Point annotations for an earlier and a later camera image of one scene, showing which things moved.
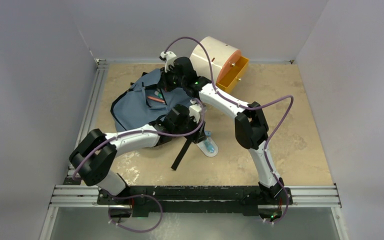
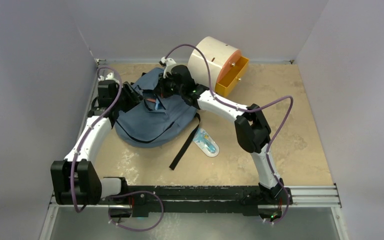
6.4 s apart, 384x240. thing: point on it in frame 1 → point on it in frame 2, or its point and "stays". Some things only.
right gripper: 163,80 → 160,88
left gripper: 197,137 → 132,97
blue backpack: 145,103 stays
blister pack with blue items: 208,147 stays
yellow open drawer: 232,78 stays
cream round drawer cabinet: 223,57 stays
